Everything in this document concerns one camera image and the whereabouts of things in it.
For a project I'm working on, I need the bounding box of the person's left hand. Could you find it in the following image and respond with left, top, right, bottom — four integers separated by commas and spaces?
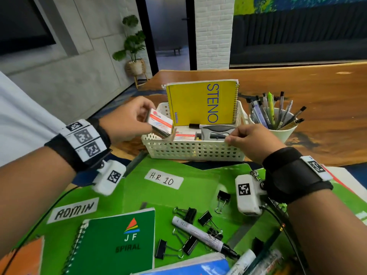
99, 96, 157, 145

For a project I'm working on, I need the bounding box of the person's right hand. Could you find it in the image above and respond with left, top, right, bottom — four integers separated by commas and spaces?
225, 124, 287, 165

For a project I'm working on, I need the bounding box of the small red white box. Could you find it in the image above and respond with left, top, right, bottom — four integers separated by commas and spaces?
173, 132, 197, 141
146, 108, 174, 138

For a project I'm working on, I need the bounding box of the white perforated plastic basket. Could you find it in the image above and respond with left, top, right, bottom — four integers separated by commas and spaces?
141, 101, 249, 162

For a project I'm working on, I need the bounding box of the person's left forearm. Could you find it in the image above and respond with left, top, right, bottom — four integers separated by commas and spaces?
0, 146, 76, 259

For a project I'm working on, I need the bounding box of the person's right forearm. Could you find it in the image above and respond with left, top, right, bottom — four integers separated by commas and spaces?
286, 189, 367, 275

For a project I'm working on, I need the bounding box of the grey stapler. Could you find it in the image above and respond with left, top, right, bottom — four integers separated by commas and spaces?
200, 125, 236, 141

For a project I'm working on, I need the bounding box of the bunch of pens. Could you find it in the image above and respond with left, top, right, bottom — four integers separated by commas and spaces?
246, 91, 307, 131

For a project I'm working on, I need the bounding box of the wicker plant pot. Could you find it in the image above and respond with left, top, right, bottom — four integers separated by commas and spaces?
125, 59, 147, 77

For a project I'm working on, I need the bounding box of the grey metal ruler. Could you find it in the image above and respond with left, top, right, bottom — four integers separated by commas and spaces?
123, 150, 149, 178

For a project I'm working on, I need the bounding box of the white cup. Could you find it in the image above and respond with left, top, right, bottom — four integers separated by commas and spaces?
249, 108, 298, 144

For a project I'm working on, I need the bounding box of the yellow spiral notebook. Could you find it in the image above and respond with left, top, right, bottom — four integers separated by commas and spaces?
166, 79, 240, 127

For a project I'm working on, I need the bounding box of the green folder with slanted label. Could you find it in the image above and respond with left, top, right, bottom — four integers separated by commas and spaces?
123, 156, 260, 241

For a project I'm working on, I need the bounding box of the potted green plant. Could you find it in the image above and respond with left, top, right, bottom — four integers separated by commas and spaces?
112, 15, 147, 63

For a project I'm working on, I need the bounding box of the scatter of black binder clips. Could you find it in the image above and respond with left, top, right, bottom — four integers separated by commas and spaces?
155, 190, 265, 260

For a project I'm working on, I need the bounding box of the white marker with black cap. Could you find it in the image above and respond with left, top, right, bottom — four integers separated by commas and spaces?
172, 216, 240, 260

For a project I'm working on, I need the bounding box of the dark green pencil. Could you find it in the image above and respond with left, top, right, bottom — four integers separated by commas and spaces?
244, 228, 283, 275

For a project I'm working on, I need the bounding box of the white paper with red edge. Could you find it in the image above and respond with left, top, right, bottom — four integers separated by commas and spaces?
323, 165, 367, 204

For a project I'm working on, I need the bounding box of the dark sofa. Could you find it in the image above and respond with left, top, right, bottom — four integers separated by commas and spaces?
229, 1, 367, 66

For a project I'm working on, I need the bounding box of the person's white shirt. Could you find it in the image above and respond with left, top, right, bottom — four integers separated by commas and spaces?
0, 71, 67, 167

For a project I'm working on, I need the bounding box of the clear barrel pen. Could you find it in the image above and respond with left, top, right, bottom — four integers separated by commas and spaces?
249, 249, 284, 275

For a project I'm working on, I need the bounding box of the green spiral notebook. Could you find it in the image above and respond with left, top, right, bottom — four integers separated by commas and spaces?
63, 208, 156, 275

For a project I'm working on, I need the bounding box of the blue book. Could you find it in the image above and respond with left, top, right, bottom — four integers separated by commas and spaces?
130, 252, 230, 275

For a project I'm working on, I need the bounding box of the green folder with bold label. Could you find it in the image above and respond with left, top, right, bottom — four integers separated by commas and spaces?
13, 180, 178, 275

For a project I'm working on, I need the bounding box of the orange notebook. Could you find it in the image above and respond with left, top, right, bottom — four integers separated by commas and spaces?
0, 236, 45, 275

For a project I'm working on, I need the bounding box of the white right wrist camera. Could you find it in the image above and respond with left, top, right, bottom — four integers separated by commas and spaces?
235, 174, 269, 217

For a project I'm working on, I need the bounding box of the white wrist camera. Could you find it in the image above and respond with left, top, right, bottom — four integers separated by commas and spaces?
235, 174, 269, 217
93, 160, 127, 197

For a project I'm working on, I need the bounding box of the black right wrist strap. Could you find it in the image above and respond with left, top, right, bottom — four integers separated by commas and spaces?
262, 147, 334, 204

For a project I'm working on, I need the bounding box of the black wrist strap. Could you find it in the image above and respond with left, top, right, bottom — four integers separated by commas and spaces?
44, 117, 112, 173
262, 147, 334, 204

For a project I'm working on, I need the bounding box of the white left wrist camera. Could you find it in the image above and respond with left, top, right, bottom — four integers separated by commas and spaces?
93, 160, 127, 197

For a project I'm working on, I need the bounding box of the black left wrist strap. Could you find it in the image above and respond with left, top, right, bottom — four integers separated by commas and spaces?
44, 117, 112, 173

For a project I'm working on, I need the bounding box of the black right camera cable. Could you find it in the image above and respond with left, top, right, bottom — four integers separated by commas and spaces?
260, 205, 301, 275

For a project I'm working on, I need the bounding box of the black camera cable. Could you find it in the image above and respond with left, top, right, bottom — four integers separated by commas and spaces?
260, 205, 301, 275
0, 183, 96, 275

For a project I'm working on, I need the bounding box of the black left camera cable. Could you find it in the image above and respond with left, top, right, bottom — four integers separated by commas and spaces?
0, 183, 96, 275

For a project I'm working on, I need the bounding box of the blue green wall painting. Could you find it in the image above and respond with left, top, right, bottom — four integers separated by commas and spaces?
234, 0, 367, 16

